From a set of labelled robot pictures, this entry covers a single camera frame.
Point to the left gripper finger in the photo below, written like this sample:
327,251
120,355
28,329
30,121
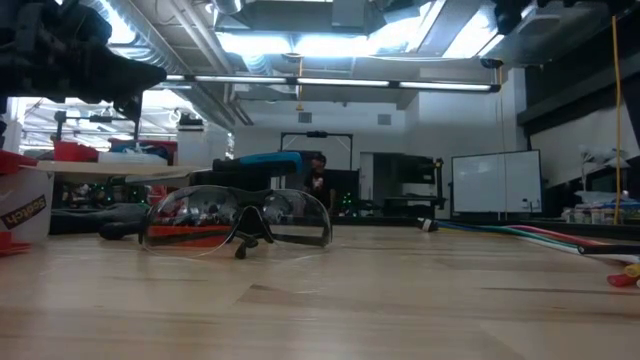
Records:
125,77
127,106

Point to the small red bin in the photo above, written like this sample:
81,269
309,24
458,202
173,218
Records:
75,151

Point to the white storage container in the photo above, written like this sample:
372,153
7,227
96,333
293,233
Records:
192,147

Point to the long ceiling light fixture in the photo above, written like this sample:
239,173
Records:
440,86

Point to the grey black work glove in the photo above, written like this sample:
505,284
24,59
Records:
100,220

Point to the red tape dispenser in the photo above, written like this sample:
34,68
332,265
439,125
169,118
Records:
25,200

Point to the red black bit holder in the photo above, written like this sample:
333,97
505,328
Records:
190,232

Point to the white board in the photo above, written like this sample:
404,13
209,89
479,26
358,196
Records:
495,182

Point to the black shelf cart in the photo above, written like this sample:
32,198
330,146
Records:
415,170

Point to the person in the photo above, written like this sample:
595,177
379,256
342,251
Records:
319,182

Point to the black background rig frame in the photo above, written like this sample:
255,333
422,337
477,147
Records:
317,134

